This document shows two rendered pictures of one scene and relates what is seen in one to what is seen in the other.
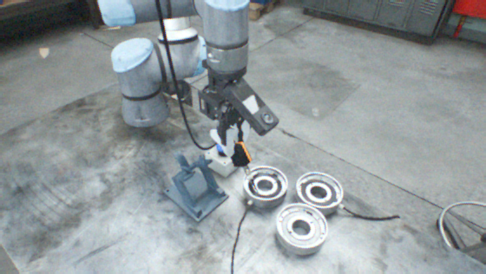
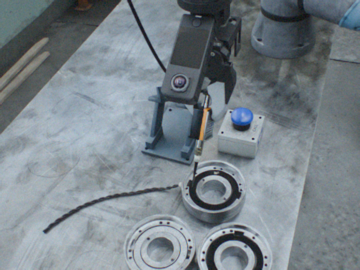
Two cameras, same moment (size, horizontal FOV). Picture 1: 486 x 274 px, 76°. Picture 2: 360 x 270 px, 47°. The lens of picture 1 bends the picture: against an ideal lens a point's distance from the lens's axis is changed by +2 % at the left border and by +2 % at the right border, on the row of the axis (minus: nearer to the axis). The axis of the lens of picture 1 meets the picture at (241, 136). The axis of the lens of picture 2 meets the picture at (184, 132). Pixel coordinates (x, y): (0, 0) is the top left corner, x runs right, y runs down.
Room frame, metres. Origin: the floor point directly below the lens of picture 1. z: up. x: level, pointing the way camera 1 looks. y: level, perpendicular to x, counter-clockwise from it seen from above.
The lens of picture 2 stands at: (0.33, -0.43, 1.38)
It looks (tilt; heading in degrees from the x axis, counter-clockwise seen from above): 46 degrees down; 74
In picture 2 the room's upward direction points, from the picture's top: 6 degrees counter-clockwise
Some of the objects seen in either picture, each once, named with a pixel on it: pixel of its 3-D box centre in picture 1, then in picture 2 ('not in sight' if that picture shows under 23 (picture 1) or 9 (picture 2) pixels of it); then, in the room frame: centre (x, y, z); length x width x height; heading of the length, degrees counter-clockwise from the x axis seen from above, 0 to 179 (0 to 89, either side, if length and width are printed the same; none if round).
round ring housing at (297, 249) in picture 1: (300, 229); (160, 252); (0.37, -0.12, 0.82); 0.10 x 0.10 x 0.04
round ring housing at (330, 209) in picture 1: (318, 194); (234, 261); (0.46, -0.18, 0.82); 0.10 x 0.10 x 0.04
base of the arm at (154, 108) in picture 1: (144, 100); (284, 22); (0.81, 0.31, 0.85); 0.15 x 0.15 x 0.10
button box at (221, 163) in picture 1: (222, 156); (242, 130); (0.58, 0.05, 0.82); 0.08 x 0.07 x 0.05; 50
